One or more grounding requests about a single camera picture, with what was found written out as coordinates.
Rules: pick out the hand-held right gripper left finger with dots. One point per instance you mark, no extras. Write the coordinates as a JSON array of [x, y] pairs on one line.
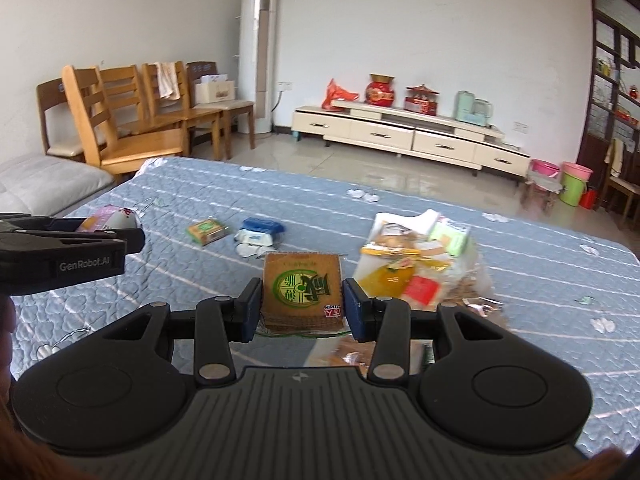
[[249, 310]]

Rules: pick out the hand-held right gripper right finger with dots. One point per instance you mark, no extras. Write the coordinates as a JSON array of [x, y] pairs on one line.
[[356, 310]]

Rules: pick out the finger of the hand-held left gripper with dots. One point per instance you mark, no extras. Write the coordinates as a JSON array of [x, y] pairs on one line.
[[100, 239]]

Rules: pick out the purple and white snack packet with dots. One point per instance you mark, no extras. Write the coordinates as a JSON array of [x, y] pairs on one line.
[[117, 219]]

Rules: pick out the yellow snack packet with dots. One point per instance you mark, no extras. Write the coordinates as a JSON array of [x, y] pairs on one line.
[[382, 282]]

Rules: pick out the red cardboard box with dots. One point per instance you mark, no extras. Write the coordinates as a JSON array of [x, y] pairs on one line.
[[365, 266]]

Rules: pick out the brown green-print biscuit packet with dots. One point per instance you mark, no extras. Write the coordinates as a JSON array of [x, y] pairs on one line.
[[302, 285]]

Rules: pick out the yellow-edged cracker packet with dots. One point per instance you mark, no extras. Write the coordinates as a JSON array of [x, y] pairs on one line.
[[390, 249]]

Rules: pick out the light green cracker packet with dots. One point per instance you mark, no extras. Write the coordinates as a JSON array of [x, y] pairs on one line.
[[452, 240]]

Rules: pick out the person's left hand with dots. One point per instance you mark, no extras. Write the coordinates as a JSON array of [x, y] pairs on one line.
[[6, 340]]

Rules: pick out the red label snack packet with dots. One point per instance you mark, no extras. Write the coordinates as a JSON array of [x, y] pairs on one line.
[[420, 291]]

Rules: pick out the blue and white snack packet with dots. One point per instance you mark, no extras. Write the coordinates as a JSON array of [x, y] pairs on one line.
[[260, 227]]

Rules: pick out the small green-edged pastry packet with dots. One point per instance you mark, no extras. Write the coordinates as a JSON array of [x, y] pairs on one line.
[[207, 230]]

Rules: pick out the light wooden chair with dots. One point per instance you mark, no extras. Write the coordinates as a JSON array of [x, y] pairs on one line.
[[145, 147], [120, 87], [150, 90]]

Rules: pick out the brown chair white seat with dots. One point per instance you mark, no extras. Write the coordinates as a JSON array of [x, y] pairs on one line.
[[50, 105]]

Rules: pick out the beige towel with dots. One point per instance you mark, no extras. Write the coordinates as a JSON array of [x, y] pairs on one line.
[[167, 80]]

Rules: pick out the cream TV cabinet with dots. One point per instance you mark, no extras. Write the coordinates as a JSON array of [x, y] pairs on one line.
[[380, 135]]

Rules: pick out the white box on chair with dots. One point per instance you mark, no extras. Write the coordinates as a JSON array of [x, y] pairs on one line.
[[215, 92]]

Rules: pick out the dark wooden cushioned chair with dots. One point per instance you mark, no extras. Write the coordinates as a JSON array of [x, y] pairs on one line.
[[200, 69]]

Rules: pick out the red plastic bag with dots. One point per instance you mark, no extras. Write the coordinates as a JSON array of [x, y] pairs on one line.
[[337, 97]]

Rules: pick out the red round jar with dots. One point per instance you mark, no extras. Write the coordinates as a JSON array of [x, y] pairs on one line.
[[380, 94]]

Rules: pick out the red gift box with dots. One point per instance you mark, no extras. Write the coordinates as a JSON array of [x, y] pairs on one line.
[[422, 102]]

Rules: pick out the small wooden stool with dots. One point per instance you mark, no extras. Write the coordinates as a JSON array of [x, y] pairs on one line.
[[537, 187]]

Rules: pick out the mint green jug appliance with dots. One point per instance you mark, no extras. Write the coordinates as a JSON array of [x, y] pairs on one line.
[[481, 112]]

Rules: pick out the white standing air conditioner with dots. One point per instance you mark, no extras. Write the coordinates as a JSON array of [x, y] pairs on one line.
[[255, 60]]

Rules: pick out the green bucket pink rim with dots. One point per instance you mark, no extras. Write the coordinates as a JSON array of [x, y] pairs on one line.
[[572, 187]]

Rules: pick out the small red bucket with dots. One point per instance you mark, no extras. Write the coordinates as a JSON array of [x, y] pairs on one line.
[[589, 199]]

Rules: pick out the beige hanging cloth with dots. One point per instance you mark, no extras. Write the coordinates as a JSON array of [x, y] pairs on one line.
[[615, 157]]

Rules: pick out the dark wooden shelf partition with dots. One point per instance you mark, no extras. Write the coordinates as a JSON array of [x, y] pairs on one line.
[[587, 110]]

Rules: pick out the white wall socket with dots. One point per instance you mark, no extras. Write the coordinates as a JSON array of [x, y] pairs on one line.
[[285, 84], [521, 126]]

